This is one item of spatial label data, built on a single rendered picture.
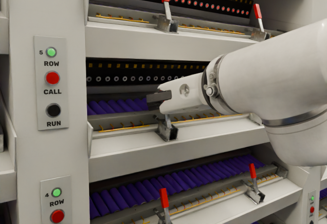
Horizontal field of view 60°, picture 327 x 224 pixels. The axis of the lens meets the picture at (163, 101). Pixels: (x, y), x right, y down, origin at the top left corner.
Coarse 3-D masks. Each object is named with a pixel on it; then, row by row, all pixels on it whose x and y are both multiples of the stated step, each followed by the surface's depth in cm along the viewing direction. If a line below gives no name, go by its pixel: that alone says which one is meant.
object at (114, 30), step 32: (96, 0) 58; (128, 0) 62; (160, 0) 67; (192, 0) 72; (224, 0) 78; (96, 32) 41; (128, 32) 44; (160, 32) 48; (192, 32) 57; (224, 32) 66; (256, 32) 65
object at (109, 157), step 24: (240, 120) 67; (96, 144) 46; (120, 144) 47; (144, 144) 48; (168, 144) 50; (192, 144) 54; (216, 144) 58; (240, 144) 63; (96, 168) 43; (120, 168) 46; (144, 168) 49
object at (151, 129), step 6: (204, 120) 61; (210, 120) 62; (216, 120) 63; (222, 120) 64; (228, 120) 65; (180, 126) 57; (186, 126) 58; (114, 132) 49; (120, 132) 49; (126, 132) 50; (132, 132) 51; (138, 132) 52; (96, 138) 47
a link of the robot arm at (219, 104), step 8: (216, 64) 37; (208, 72) 38; (216, 72) 36; (208, 80) 38; (216, 80) 37; (208, 88) 36; (216, 88) 36; (216, 96) 36; (216, 104) 37; (224, 104) 36; (224, 112) 38; (232, 112) 37
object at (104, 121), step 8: (120, 112) 53; (128, 112) 54; (136, 112) 54; (144, 112) 55; (152, 112) 56; (160, 112) 56; (184, 112) 60; (192, 112) 61; (200, 112) 63; (208, 112) 64; (216, 112) 66; (88, 120) 48; (96, 120) 49; (104, 120) 50; (112, 120) 51; (120, 120) 52; (128, 120) 53; (136, 120) 54; (144, 120) 55; (152, 120) 56; (176, 120) 60; (192, 120) 60; (96, 128) 49; (104, 128) 50; (112, 128) 50; (128, 128) 51
